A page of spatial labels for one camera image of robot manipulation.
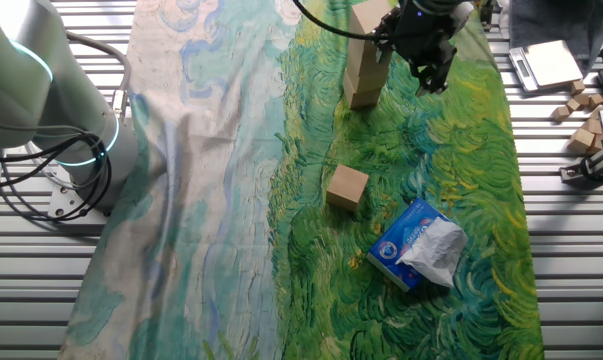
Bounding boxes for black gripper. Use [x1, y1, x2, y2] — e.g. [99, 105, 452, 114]
[378, 0, 457, 97]

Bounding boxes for light wooden cube block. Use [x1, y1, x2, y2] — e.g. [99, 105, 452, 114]
[345, 37, 393, 79]
[325, 163, 370, 213]
[349, 0, 395, 37]
[342, 74, 383, 110]
[344, 64, 390, 95]

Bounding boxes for silver digital scale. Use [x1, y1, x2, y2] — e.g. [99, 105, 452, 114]
[508, 39, 585, 94]

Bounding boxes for grey cloth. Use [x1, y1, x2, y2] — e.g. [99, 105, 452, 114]
[500, 0, 603, 76]

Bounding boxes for blue tissue pack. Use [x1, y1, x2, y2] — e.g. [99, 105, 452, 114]
[365, 197, 470, 293]

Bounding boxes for painted landscape cloth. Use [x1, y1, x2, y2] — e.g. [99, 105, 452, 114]
[58, 0, 547, 360]

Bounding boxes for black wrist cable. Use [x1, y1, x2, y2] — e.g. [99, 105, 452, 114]
[291, 0, 397, 42]

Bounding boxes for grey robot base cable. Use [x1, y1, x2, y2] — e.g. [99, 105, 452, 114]
[65, 30, 132, 124]

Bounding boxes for black base cable bundle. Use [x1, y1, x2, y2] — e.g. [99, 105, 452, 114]
[0, 127, 115, 224]

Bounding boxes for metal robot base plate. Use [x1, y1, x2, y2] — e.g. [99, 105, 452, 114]
[47, 167, 113, 227]

